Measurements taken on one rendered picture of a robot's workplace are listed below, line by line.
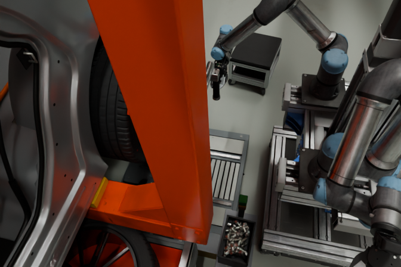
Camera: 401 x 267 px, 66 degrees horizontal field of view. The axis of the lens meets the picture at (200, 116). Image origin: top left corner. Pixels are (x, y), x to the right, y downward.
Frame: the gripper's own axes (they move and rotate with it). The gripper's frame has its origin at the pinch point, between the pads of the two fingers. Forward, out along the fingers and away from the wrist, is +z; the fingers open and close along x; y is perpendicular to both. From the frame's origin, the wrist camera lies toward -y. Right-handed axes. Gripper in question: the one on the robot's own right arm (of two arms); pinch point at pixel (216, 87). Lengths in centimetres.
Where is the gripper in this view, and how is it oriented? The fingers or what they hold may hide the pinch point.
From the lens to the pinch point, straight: 169.0
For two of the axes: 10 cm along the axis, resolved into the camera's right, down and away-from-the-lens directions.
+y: -0.5, -6.2, -7.8
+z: -2.3, 7.7, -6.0
